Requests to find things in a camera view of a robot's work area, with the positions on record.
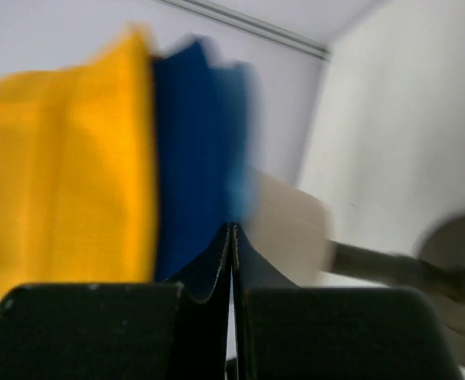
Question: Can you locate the cream mannequin head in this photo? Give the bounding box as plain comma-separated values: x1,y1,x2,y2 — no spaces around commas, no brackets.
245,169,333,287

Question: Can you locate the yellow bucket hat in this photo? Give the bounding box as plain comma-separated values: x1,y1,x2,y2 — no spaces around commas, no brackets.
0,26,158,298

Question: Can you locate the left aluminium frame post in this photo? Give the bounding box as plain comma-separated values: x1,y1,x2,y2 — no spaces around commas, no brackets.
160,0,330,61

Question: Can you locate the light blue bucket hat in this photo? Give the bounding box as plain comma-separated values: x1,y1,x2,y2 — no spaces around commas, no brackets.
213,61,258,222

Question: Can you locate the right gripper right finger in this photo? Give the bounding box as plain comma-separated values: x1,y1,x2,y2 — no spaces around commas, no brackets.
231,226,463,379

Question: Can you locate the dark wooden round stand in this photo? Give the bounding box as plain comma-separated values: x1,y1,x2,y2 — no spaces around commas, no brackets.
329,213,465,367

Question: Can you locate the dark blue bucket hat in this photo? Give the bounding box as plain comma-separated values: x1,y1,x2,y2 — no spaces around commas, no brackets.
153,38,229,281

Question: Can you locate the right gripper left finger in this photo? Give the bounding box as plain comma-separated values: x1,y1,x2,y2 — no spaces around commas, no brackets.
0,224,232,379

